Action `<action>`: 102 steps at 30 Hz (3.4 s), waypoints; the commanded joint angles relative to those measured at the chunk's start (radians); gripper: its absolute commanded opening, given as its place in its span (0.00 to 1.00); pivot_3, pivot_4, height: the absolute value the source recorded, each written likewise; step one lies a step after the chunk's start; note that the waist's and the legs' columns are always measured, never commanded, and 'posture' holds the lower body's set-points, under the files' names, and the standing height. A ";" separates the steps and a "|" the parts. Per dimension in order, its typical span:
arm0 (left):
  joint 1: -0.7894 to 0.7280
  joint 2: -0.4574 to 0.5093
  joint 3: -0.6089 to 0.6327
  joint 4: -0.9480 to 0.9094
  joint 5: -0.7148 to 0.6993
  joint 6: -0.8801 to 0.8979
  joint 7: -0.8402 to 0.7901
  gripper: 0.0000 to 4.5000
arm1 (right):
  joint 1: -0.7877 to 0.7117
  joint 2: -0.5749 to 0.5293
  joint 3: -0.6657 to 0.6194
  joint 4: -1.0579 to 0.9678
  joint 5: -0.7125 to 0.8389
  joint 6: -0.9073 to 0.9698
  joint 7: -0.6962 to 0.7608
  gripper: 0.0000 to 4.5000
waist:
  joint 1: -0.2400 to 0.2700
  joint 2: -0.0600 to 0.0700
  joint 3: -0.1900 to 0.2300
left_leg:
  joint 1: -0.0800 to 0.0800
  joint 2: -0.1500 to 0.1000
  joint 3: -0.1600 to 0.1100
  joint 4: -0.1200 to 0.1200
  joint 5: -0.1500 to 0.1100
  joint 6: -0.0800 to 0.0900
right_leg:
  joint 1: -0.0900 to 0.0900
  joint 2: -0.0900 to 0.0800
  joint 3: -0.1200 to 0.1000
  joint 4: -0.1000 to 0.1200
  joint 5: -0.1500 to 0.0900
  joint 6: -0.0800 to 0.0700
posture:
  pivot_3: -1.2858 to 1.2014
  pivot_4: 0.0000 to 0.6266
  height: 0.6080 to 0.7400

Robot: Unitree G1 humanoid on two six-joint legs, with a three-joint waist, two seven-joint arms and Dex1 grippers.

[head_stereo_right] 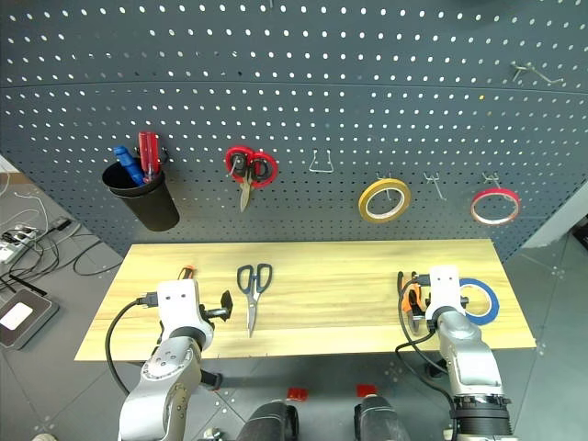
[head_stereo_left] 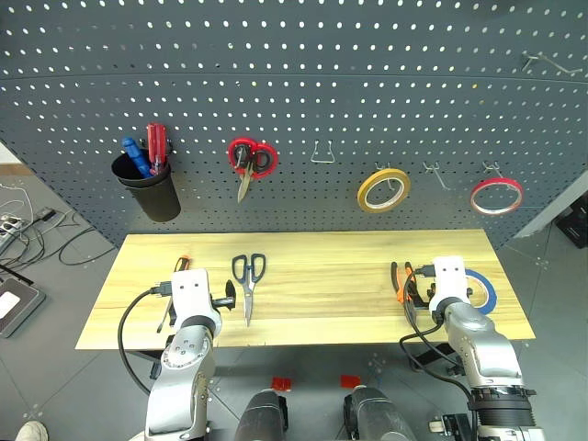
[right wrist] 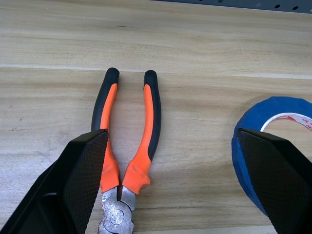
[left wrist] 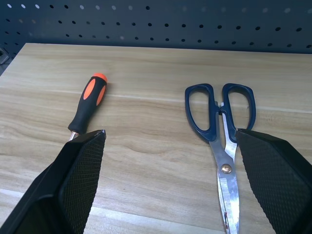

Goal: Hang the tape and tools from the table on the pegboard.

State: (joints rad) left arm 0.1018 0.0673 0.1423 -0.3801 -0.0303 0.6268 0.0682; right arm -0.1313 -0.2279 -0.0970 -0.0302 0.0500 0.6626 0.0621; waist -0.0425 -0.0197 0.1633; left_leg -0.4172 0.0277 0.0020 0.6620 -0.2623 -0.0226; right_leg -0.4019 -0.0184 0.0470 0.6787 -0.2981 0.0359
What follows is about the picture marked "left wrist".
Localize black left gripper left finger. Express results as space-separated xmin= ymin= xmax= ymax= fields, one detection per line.
xmin=0 ymin=129 xmax=107 ymax=234

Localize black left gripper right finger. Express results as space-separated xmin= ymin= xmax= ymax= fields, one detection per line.
xmin=234 ymin=128 xmax=312 ymax=234

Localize blue handled scissors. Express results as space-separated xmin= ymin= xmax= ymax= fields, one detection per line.
xmin=184 ymin=83 xmax=256 ymax=234

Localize orange black handled screwdriver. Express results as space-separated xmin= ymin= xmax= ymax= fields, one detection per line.
xmin=67 ymin=72 xmax=108 ymax=142

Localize dark blue pegboard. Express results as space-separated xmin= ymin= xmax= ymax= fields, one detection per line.
xmin=0 ymin=0 xmax=312 ymax=56

